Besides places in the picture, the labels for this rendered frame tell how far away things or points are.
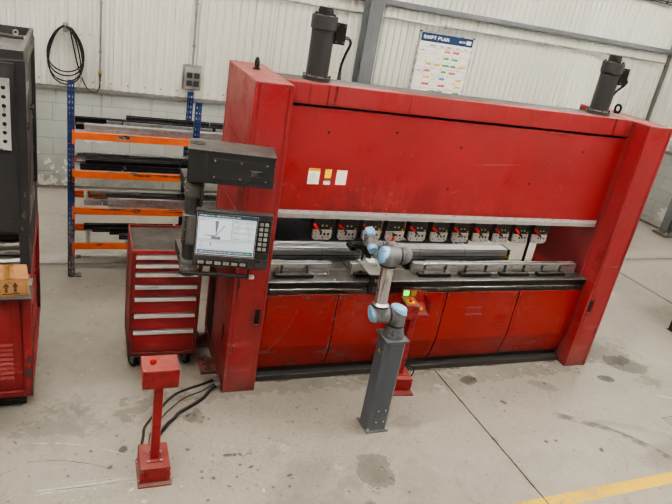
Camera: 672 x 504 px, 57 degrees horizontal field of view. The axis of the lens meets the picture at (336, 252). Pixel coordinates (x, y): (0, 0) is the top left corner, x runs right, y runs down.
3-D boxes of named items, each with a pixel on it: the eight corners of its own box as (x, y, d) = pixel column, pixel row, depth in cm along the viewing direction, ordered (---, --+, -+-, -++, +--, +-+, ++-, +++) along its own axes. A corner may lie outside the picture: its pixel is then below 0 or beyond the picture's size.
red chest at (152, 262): (127, 371, 467) (132, 251, 428) (124, 336, 509) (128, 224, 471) (194, 367, 485) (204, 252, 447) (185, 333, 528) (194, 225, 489)
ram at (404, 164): (268, 217, 437) (283, 104, 406) (265, 213, 444) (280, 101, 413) (594, 227, 550) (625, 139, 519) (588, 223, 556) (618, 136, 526)
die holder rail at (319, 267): (267, 275, 458) (268, 263, 454) (265, 271, 463) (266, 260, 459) (329, 274, 477) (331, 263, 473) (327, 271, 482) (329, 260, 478)
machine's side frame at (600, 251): (564, 366, 583) (651, 126, 495) (512, 320, 655) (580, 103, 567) (584, 365, 593) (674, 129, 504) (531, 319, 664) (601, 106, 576)
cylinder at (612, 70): (596, 115, 503) (615, 55, 485) (575, 108, 525) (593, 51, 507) (627, 118, 516) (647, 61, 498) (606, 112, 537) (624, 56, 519)
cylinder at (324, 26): (306, 80, 410) (317, 5, 392) (295, 74, 431) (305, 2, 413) (352, 86, 422) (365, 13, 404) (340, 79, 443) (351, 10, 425)
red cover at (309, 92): (284, 101, 404) (287, 80, 399) (280, 98, 413) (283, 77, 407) (628, 137, 516) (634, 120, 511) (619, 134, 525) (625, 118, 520)
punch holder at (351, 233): (336, 239, 464) (340, 219, 457) (333, 235, 471) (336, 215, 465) (355, 240, 469) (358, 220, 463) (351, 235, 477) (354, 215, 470)
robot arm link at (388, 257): (390, 326, 416) (405, 250, 399) (369, 325, 412) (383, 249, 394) (385, 318, 427) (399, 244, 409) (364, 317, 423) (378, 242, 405)
